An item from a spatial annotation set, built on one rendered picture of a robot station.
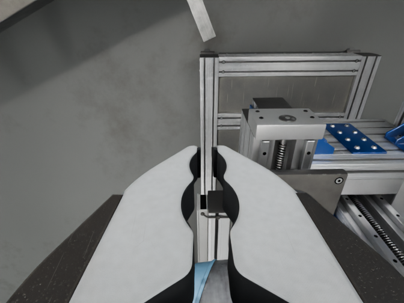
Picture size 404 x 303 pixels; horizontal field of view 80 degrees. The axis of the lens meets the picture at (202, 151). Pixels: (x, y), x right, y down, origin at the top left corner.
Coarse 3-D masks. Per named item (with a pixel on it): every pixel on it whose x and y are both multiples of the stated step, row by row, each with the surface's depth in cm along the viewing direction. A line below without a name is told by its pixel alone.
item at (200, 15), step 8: (192, 0) 51; (200, 0) 51; (192, 8) 52; (200, 8) 52; (200, 16) 53; (208, 16) 53; (200, 24) 53; (208, 24) 53; (200, 32) 54; (208, 32) 54
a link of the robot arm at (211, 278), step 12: (204, 264) 40; (216, 264) 39; (204, 276) 37; (216, 276) 37; (204, 288) 36; (216, 288) 35; (228, 288) 35; (204, 300) 35; (216, 300) 34; (228, 300) 34
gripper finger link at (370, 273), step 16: (304, 192) 8; (320, 208) 8; (320, 224) 7; (336, 224) 7; (336, 240) 7; (352, 240) 7; (336, 256) 6; (352, 256) 6; (368, 256) 6; (352, 272) 6; (368, 272) 6; (384, 272) 6; (368, 288) 6; (384, 288) 6; (400, 288) 6
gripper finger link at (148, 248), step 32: (192, 160) 10; (128, 192) 8; (160, 192) 8; (192, 192) 9; (128, 224) 7; (160, 224) 7; (96, 256) 6; (128, 256) 6; (160, 256) 6; (192, 256) 6; (96, 288) 6; (128, 288) 6; (160, 288) 6; (192, 288) 6
